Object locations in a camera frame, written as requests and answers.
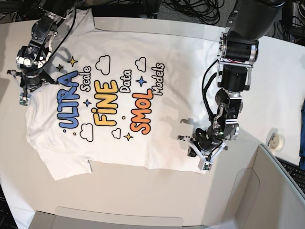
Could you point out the white printed t-shirt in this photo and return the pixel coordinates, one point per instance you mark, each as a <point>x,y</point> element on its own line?
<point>122,98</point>

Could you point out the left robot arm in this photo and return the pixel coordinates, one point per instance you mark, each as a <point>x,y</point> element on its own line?
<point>239,47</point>

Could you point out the blue cloth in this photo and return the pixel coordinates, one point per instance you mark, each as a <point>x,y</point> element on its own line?
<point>302,139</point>

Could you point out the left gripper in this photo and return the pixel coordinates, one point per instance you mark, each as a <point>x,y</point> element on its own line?
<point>206,141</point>

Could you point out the black keyboard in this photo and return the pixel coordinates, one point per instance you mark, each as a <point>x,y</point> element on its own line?
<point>294,174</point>

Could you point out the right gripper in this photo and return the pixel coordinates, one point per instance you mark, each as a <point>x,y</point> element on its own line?
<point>35,79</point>

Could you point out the clear tape roll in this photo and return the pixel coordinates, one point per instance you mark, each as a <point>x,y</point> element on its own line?
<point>274,140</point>

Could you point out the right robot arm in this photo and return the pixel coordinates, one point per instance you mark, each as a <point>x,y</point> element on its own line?
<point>31,59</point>

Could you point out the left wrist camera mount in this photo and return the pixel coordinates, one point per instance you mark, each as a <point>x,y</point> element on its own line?
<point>205,163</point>

